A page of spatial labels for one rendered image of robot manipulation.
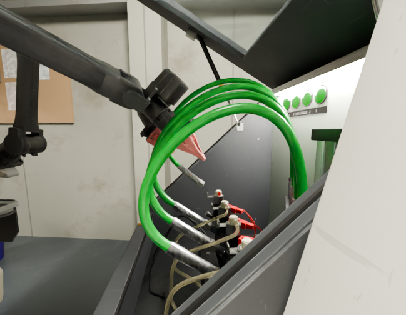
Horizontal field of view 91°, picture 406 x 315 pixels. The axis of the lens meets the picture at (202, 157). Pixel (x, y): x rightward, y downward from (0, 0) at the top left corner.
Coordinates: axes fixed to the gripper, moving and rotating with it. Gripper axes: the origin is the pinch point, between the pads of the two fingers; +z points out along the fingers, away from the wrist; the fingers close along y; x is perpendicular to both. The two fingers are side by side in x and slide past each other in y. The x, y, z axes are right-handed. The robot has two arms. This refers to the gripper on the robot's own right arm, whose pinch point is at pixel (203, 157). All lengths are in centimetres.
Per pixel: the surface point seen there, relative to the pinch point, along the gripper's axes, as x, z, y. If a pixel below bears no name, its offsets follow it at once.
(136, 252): -2.8, 5.7, -31.8
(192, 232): -17.2, 8.6, -6.7
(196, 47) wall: 163, -88, 37
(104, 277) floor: 91, 11, -162
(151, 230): -26.4, 2.7, -5.6
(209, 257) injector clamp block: -5.4, 18.4, -15.1
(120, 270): -10.0, 5.5, -31.9
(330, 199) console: -33.3, 10.1, 12.9
